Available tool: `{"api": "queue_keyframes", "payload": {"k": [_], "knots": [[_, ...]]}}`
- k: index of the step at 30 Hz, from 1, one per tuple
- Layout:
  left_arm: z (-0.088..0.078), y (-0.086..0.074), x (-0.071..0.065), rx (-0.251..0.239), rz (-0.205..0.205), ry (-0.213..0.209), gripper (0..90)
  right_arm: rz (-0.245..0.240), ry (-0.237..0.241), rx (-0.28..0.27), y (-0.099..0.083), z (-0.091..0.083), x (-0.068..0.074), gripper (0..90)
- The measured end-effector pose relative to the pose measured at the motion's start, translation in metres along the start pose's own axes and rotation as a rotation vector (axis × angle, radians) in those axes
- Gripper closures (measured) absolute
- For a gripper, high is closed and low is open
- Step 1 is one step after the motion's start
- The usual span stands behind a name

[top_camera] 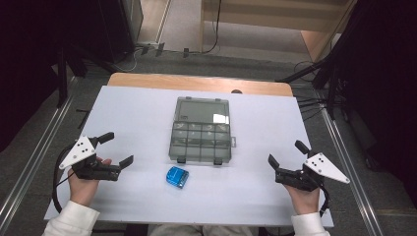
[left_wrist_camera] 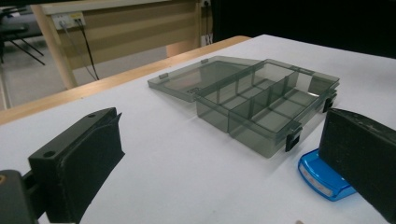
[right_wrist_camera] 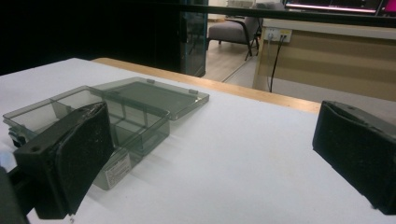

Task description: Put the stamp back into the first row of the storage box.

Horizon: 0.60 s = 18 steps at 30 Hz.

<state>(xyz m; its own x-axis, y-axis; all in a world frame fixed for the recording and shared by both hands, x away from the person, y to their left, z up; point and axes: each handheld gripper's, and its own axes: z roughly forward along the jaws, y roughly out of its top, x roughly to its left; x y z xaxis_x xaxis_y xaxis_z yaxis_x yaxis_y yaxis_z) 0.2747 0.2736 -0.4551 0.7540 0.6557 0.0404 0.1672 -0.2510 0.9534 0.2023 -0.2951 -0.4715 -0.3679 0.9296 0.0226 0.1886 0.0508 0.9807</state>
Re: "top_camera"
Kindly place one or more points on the person's left hand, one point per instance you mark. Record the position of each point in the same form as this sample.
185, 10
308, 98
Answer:
83, 187

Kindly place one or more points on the grey transparent compartment box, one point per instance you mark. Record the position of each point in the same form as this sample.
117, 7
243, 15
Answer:
201, 130

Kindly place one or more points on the white table cover sheet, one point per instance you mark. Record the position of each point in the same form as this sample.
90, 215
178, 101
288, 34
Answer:
137, 124

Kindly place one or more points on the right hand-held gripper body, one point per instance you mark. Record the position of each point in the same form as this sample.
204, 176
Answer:
309, 172

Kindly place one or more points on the person's left white sleeve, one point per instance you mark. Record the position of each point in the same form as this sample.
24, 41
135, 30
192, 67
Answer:
70, 220

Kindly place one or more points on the person's right white sleeve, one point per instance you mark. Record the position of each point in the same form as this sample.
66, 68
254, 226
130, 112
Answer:
309, 224

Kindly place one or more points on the black stand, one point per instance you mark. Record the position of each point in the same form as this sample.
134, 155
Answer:
62, 78
327, 78

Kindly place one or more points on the wooden table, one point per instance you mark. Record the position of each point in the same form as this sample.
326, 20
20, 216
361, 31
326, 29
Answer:
183, 82

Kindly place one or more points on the person's right hand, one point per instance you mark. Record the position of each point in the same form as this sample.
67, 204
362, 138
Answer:
305, 200

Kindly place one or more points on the small blue toy car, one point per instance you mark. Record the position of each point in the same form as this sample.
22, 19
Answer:
177, 177

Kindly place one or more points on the wooden shelf unit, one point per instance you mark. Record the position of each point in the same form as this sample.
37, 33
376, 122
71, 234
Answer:
272, 19

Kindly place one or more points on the metal floor rail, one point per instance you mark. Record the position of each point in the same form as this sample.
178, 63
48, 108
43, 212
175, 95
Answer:
350, 170
32, 154

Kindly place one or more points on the person's white sleeve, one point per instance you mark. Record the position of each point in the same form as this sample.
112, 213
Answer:
309, 224
70, 220

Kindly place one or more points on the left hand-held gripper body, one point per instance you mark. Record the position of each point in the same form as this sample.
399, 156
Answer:
86, 160

